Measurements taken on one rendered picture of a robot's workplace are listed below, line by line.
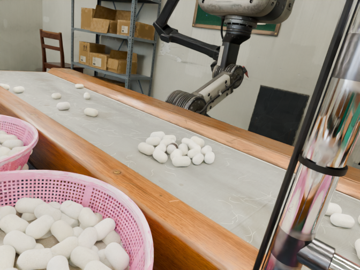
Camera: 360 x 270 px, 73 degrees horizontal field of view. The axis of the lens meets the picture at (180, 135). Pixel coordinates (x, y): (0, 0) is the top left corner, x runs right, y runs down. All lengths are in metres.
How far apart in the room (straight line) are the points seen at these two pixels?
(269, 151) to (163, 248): 0.38
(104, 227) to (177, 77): 2.73
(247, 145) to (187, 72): 2.34
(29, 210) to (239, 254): 0.25
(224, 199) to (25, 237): 0.27
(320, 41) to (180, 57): 1.42
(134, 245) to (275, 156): 0.40
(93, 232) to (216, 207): 0.17
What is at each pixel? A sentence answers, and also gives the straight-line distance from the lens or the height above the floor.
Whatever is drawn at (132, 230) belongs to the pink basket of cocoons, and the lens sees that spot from 0.30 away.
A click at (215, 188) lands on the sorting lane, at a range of 0.42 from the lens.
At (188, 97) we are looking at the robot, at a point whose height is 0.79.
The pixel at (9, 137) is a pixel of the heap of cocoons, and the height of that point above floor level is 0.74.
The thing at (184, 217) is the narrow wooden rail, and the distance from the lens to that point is 0.30.
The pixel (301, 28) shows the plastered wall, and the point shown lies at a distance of 2.50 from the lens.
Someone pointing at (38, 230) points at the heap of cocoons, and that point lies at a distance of 0.32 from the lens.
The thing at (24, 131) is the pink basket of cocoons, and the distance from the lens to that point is 0.56.
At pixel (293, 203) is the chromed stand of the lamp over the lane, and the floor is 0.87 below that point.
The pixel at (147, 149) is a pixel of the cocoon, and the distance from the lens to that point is 0.48.
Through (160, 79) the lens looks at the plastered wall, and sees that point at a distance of 3.13.
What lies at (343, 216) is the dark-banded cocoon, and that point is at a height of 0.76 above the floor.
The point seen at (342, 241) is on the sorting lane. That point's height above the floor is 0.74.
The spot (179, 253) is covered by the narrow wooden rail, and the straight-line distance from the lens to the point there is 0.29.
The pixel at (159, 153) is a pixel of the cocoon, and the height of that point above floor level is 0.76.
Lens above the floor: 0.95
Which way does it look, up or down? 19 degrees down
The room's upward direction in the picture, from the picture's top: 10 degrees clockwise
